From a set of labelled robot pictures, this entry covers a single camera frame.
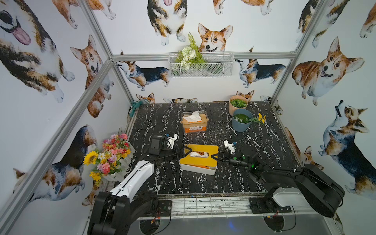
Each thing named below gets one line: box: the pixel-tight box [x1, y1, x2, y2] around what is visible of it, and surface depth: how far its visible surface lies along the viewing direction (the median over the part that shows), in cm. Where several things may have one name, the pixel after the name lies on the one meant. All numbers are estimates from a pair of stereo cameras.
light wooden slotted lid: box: [180, 113, 210, 125], surface depth 103 cm
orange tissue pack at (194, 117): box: [183, 111, 202, 123], surface depth 101 cm
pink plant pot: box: [228, 94, 249, 117], surface depth 106 cm
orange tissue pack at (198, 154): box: [189, 151, 210, 159], surface depth 83 cm
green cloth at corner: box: [129, 100, 144, 118], surface depth 123 cm
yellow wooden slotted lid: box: [179, 143, 219, 168], surface depth 82 cm
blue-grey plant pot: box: [232, 108, 254, 133], surface depth 105 cm
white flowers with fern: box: [174, 31, 206, 71], surface depth 82 cm
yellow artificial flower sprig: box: [250, 112, 267, 125], surface depth 94 cm
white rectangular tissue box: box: [178, 159, 218, 176], surface depth 81 cm
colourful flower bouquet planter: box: [82, 133, 136, 187], surface depth 76 cm
